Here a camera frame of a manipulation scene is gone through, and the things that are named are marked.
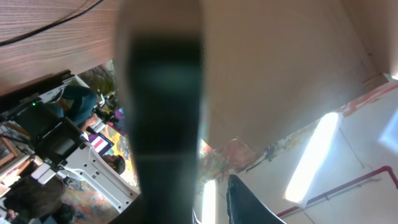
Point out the ceiling light fixture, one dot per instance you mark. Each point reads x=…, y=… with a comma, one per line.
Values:
x=312, y=159

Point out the person in teal shirt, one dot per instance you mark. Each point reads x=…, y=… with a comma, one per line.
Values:
x=81, y=110

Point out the red ceiling pipe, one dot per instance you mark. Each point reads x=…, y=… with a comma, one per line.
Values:
x=355, y=182

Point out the light blue Galaxy smartphone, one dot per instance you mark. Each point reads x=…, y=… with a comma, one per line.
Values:
x=159, y=59

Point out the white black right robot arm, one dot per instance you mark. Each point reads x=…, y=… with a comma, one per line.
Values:
x=60, y=144

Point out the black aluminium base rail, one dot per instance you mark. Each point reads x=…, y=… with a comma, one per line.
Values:
x=47, y=90

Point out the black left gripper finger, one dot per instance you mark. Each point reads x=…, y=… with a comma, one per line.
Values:
x=243, y=207

